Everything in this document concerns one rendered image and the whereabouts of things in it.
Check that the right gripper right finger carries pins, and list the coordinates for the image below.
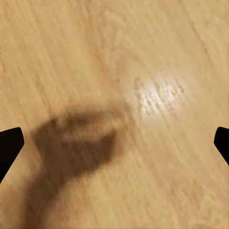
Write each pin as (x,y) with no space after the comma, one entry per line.
(222,142)

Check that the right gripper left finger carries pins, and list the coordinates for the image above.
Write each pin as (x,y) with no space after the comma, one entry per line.
(11,143)

